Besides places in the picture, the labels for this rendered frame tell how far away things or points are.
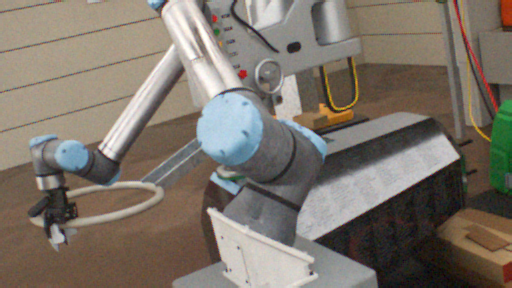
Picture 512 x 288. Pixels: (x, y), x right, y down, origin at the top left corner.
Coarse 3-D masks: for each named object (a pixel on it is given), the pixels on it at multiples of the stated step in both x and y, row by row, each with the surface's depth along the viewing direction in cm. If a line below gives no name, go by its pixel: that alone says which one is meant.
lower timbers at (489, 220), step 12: (468, 216) 334; (480, 216) 330; (492, 216) 327; (492, 228) 313; (504, 228) 309; (420, 252) 311; (432, 252) 300; (444, 264) 293; (456, 264) 283; (456, 276) 285; (468, 276) 276; (480, 276) 267
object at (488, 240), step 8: (472, 224) 294; (448, 232) 291; (456, 232) 289; (464, 232) 287; (472, 232) 286; (480, 232) 284; (488, 232) 282; (448, 240) 283; (456, 240) 282; (472, 240) 279; (480, 240) 276; (488, 240) 274; (496, 240) 272; (504, 240) 271; (488, 248) 267; (496, 248) 265
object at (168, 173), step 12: (192, 144) 238; (180, 156) 234; (192, 156) 225; (204, 156) 229; (156, 168) 227; (168, 168) 231; (180, 168) 222; (192, 168) 226; (144, 180) 224; (156, 180) 227; (168, 180) 219
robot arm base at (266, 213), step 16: (240, 192) 144; (256, 192) 139; (240, 208) 138; (256, 208) 137; (272, 208) 137; (288, 208) 139; (240, 224) 136; (256, 224) 135; (272, 224) 136; (288, 224) 139; (288, 240) 139
